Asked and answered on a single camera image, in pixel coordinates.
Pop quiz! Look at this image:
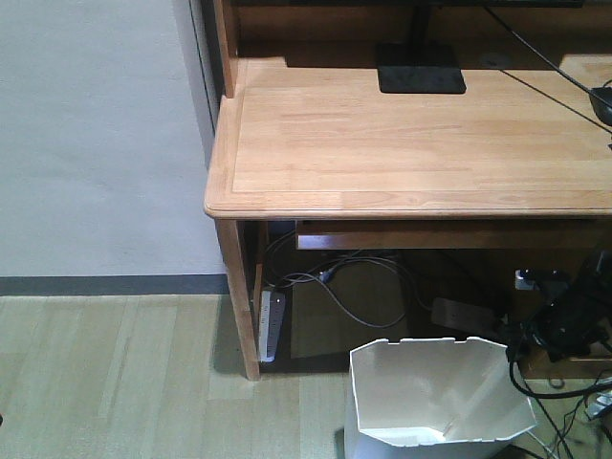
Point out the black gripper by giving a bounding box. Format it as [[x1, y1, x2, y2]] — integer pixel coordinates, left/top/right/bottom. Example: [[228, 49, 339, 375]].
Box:
[[506, 274, 611, 361]]

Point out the white plastic trash bin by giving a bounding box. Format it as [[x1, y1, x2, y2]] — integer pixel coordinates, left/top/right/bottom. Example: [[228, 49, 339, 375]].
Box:
[[344, 337, 537, 458]]

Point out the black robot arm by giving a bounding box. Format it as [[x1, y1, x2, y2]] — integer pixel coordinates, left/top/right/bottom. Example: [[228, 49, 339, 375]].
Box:
[[507, 251, 611, 362]]

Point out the wooden drawer cabinet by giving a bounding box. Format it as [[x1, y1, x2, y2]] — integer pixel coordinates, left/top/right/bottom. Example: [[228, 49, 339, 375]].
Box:
[[519, 345, 611, 379]]

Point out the white power strip right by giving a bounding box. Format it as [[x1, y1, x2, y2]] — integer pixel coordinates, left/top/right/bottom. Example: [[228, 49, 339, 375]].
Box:
[[431, 297, 498, 336]]

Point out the white power strip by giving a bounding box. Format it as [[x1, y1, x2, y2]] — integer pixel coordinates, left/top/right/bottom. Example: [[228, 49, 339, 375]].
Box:
[[258, 289, 286, 362], [431, 297, 498, 336]]

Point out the black computer mouse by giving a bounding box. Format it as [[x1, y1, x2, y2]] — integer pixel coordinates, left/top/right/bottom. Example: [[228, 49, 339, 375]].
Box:
[[589, 86, 612, 126]]

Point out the wooden keyboard tray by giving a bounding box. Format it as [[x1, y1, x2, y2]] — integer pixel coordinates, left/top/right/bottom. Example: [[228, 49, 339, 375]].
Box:
[[296, 219, 611, 250]]

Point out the black monitor stand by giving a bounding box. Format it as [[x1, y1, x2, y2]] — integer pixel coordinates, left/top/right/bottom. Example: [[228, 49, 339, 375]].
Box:
[[375, 1, 467, 95]]

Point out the white power strip left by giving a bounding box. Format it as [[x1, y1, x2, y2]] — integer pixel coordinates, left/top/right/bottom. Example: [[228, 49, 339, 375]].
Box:
[[258, 289, 286, 362]]

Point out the wooden desk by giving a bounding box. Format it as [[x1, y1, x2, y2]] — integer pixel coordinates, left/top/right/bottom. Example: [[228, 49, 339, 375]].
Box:
[[205, 1, 611, 380]]

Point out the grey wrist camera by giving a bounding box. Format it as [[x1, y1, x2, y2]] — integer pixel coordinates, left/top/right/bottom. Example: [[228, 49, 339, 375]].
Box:
[[514, 269, 570, 291]]

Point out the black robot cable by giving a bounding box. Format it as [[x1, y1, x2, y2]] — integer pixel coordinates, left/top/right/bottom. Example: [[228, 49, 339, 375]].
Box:
[[507, 334, 612, 401]]

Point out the grey coiled cable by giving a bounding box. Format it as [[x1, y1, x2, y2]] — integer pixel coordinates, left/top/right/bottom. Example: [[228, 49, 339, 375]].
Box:
[[265, 233, 412, 329]]

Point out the black cable on desk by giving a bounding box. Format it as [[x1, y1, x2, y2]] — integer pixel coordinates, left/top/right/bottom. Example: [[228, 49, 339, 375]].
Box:
[[482, 4, 612, 135]]

